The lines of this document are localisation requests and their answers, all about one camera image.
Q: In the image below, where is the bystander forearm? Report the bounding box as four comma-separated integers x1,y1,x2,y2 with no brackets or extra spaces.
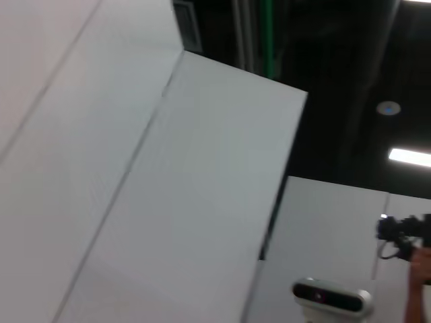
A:
405,281,424,323

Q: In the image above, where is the bystander hand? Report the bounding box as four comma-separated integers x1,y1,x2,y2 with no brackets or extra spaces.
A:
409,247,431,285

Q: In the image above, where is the green ceiling pipe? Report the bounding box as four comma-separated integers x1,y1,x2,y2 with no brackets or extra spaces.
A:
260,0,276,81

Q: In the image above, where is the silver and black head camera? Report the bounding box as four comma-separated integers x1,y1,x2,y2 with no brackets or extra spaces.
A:
291,277,374,323

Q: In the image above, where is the black handheld camera rig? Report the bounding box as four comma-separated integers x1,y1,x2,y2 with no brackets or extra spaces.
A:
376,213,431,262

